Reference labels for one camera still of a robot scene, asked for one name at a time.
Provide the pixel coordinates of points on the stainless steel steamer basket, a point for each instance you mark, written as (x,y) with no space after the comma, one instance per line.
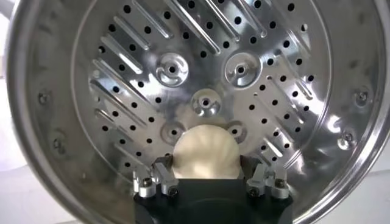
(274,91)

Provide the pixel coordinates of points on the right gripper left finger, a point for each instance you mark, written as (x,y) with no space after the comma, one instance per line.
(164,179)

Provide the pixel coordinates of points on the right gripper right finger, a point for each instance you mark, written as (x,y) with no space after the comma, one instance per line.
(262,179)

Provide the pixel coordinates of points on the white steamed baozi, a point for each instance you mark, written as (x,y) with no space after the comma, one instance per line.
(205,152)

